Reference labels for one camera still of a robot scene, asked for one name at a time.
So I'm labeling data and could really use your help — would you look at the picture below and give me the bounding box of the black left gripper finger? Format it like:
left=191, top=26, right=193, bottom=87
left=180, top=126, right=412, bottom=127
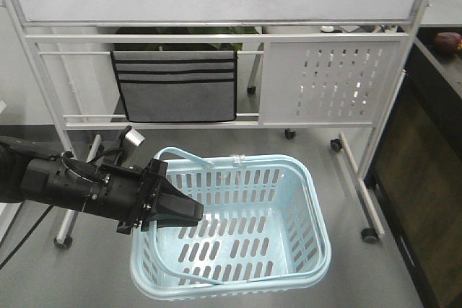
left=151, top=177, right=204, bottom=228

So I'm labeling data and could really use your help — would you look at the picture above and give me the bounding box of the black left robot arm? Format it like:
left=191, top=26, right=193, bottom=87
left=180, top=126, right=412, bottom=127
left=1, top=136, right=204, bottom=234

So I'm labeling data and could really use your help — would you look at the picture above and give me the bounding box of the grey fabric pocket organizer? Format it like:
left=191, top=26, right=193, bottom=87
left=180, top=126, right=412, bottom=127
left=110, top=50, right=237, bottom=123

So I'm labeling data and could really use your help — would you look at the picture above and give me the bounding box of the dark wooden cabinet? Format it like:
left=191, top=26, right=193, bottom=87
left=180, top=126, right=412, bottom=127
left=366, top=27, right=461, bottom=307

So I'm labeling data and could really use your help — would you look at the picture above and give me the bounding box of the light blue plastic basket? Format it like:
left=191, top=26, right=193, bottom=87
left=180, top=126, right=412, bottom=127
left=130, top=147, right=331, bottom=301

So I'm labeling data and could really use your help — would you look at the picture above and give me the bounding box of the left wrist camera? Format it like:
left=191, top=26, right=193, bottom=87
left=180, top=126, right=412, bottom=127
left=103, top=126, right=145, bottom=168

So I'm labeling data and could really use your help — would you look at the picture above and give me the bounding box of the white rolling rack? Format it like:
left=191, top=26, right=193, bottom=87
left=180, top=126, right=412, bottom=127
left=0, top=0, right=437, bottom=250

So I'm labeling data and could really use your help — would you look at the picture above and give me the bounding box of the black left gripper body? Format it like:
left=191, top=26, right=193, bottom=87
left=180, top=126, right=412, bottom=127
left=81, top=159, right=167, bottom=234

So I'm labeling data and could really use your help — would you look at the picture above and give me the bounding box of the black cable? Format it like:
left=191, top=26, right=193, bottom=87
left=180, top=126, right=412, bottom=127
left=0, top=203, right=55, bottom=269

